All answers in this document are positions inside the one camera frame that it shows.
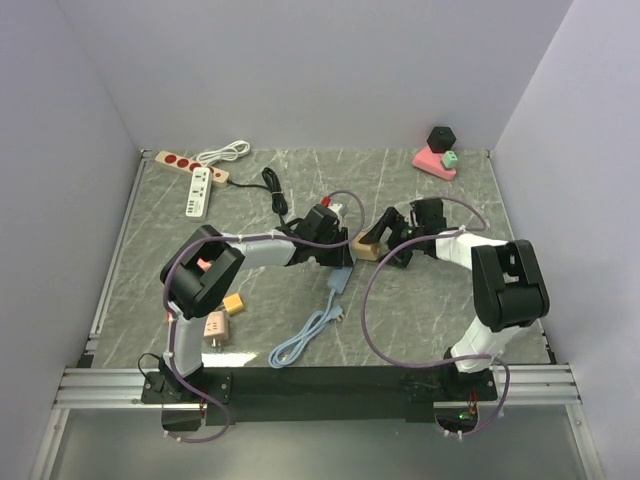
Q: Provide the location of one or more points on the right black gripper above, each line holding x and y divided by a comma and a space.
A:
390, 217

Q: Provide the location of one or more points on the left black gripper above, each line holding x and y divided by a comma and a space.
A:
341, 258

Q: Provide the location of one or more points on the orange cube adapter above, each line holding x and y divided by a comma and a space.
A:
365, 252

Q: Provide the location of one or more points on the blue power strip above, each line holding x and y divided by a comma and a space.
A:
288, 352

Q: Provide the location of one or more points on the pink power strip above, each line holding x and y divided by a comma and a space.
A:
430, 162

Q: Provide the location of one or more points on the green plug adapter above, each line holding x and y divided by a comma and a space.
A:
449, 160

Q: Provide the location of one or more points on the black cube adapter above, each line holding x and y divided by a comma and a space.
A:
441, 139

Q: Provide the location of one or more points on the beige red power strip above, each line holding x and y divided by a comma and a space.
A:
219, 177

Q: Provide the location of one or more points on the yellow plug adapter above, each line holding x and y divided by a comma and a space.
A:
233, 304

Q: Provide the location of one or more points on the beige pink cube adapter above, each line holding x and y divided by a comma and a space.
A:
216, 331

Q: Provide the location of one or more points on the small pink plug adapter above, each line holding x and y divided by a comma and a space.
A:
204, 265

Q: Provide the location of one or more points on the white usb power strip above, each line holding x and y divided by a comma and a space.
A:
199, 193

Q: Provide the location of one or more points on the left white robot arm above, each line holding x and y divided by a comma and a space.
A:
197, 278

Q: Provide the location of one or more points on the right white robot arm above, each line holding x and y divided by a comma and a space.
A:
508, 289

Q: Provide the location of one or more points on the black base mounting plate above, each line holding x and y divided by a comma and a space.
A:
261, 394

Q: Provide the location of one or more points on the aluminium rail frame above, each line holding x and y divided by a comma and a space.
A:
101, 430

